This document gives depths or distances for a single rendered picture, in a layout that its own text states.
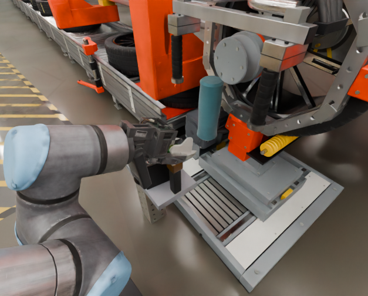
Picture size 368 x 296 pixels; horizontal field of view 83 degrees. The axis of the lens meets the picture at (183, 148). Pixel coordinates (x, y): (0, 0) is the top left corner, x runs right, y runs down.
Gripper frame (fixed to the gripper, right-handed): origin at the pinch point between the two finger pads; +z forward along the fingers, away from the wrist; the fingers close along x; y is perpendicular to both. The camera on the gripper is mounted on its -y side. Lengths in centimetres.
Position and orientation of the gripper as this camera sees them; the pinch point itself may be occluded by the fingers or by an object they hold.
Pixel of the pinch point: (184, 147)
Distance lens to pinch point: 56.5
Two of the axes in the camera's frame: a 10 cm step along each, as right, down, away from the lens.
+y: 3.2, -8.6, -3.9
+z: 6.7, -0.9, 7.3
